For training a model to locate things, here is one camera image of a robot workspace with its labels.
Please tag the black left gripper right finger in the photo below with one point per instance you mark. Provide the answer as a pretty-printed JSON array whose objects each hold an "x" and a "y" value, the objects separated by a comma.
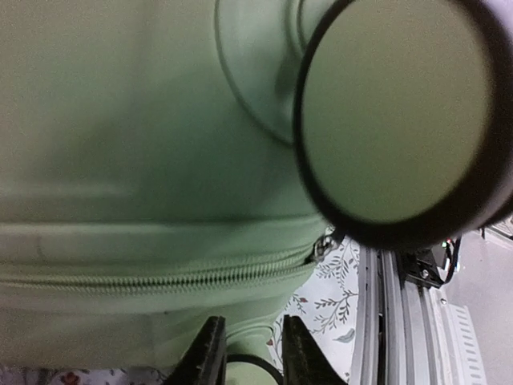
[{"x": 303, "y": 361}]

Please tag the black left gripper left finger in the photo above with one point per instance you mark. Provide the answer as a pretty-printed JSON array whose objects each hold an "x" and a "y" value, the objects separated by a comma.
[{"x": 204, "y": 363}]

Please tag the metal suitcase zipper pull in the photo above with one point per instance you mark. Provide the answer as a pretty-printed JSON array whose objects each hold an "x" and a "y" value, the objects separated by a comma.
[{"x": 322, "y": 247}]

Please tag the green hard-shell suitcase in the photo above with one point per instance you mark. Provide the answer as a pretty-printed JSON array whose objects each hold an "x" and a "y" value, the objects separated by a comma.
[{"x": 137, "y": 130}]

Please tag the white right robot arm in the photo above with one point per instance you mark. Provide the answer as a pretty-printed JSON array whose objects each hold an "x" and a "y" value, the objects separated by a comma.
[{"x": 421, "y": 268}]

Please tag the floral white tablecloth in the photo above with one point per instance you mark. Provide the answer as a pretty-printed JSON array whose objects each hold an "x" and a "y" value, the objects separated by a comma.
[{"x": 133, "y": 323}]

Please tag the aluminium front rail frame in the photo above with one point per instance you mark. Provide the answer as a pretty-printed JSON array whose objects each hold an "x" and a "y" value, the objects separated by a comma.
[{"x": 408, "y": 334}]

